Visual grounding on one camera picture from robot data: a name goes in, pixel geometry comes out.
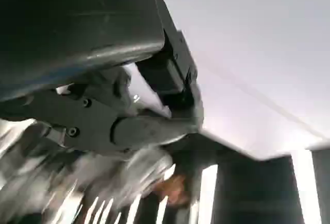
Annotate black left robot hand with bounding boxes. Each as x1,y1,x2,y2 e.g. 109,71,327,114
0,0,205,160

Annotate dark desk panel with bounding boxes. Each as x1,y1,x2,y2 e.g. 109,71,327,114
215,154,306,224

